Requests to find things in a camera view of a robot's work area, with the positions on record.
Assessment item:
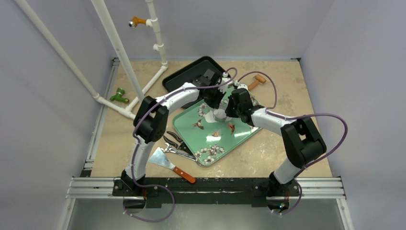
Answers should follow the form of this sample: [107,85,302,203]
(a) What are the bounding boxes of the white dough ball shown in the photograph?
[204,111,232,123]

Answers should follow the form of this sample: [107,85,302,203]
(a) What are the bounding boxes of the wooden dough roller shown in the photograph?
[248,74,267,91]

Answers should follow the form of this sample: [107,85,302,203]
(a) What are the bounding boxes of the black plastic tray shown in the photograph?
[162,56,225,93]

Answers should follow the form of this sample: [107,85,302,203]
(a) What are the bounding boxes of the green floral tray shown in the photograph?
[172,89,260,166]

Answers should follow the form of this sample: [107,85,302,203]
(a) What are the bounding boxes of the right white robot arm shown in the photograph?
[226,88,327,195]

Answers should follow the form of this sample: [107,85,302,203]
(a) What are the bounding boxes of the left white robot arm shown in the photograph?
[120,71,234,196]

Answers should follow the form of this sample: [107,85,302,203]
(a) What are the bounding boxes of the silver open-end wrench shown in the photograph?
[161,143,203,166]

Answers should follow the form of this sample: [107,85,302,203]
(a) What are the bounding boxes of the green plastic faucet tap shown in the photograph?
[109,88,129,104]

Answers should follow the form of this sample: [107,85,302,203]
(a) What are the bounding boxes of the orange faucet tap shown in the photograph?
[128,16,147,28]

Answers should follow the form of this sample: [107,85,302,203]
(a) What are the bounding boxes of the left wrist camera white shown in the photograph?
[218,72,233,94]

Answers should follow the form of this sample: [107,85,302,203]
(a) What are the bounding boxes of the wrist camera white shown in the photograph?
[232,81,248,93]
[218,72,233,94]

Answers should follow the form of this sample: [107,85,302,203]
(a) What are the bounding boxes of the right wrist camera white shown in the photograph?
[232,81,248,93]

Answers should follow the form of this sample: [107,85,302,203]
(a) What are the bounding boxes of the black handled pliers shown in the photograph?
[163,131,193,155]

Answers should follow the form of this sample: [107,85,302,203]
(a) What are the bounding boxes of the metal scraper wooden handle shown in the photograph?
[148,148,196,184]

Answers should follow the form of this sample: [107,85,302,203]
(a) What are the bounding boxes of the white PVC pipe frame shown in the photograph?
[15,0,169,120]

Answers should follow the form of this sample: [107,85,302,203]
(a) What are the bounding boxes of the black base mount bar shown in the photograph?
[112,172,301,211]

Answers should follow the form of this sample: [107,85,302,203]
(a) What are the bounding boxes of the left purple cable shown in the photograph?
[122,67,238,223]

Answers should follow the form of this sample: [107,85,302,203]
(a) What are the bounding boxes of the aluminium rail frame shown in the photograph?
[57,60,354,230]

